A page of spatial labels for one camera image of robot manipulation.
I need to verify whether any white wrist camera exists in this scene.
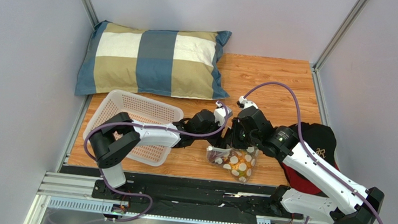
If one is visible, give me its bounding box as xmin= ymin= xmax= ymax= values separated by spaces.
xmin=214 ymin=101 xmax=233 ymax=127
xmin=237 ymin=96 xmax=259 ymax=110

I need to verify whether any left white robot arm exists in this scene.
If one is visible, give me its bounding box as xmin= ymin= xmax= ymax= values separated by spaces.
xmin=84 ymin=105 xmax=232 ymax=189

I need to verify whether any fake orange pineapple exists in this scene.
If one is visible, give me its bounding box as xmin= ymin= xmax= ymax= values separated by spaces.
xmin=223 ymin=150 xmax=256 ymax=182

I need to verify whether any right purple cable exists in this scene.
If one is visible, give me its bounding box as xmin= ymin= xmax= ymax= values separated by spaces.
xmin=232 ymin=79 xmax=398 ymax=224

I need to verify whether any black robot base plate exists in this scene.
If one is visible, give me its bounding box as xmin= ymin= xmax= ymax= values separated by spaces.
xmin=57 ymin=165 xmax=344 ymax=224

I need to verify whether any white slotted cable duct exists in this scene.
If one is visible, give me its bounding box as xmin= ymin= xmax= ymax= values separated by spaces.
xmin=47 ymin=197 xmax=272 ymax=224

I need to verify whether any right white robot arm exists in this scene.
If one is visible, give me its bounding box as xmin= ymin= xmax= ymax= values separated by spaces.
xmin=232 ymin=104 xmax=385 ymax=224

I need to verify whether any white perforated plastic basket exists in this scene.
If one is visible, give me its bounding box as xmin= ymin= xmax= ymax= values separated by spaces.
xmin=80 ymin=86 xmax=186 ymax=169

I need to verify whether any clear zip top bag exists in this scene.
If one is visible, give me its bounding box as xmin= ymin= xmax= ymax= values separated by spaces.
xmin=206 ymin=146 xmax=259 ymax=183

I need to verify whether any blue beige checked pillow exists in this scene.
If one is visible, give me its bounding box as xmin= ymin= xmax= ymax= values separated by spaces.
xmin=75 ymin=21 xmax=232 ymax=100

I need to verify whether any black embroidered cap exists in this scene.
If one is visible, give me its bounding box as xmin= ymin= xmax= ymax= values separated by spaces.
xmin=300 ymin=121 xmax=339 ymax=169

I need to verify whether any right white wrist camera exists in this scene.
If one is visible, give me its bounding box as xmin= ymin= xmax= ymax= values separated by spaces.
xmin=237 ymin=96 xmax=259 ymax=110

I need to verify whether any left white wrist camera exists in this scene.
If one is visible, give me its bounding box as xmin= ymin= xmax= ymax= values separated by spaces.
xmin=214 ymin=101 xmax=233 ymax=127

